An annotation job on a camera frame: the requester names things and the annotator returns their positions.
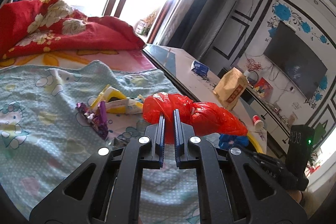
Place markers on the Hello Kitty blue blanket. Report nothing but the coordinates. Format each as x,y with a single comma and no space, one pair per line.
44,138

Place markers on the red plastic bag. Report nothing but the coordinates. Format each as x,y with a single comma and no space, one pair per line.
205,117

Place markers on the white vase red flowers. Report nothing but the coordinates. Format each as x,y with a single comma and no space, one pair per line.
252,66

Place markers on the grey standing air conditioner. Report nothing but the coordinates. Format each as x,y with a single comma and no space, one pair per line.
207,26

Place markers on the wall mounted television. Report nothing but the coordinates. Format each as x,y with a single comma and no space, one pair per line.
295,59

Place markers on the blue plastic bag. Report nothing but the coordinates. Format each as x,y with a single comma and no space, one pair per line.
227,141

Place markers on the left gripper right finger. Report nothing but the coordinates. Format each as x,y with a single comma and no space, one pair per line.
236,185

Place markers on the white coffee table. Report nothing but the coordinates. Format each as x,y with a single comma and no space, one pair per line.
176,64

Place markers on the purple foil wrapper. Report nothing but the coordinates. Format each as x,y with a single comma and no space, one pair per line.
96,119

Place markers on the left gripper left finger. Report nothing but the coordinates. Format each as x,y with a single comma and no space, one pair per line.
106,188

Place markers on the blue tissue pack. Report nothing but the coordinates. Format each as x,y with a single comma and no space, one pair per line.
199,68

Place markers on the red paper cup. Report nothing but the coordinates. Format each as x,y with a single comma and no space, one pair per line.
257,122

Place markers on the right hand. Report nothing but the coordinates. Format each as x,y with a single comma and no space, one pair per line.
297,195

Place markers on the black white TV cabinet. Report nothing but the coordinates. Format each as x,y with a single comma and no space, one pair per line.
277,130

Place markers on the red picture frame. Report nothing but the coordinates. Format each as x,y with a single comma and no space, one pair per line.
263,88

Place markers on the red floral quilt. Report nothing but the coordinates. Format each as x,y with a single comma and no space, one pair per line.
39,26

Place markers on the brown paper bag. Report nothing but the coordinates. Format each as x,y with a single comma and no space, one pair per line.
230,88

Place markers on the yellow rim trash bin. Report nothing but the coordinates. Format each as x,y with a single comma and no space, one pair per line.
258,144

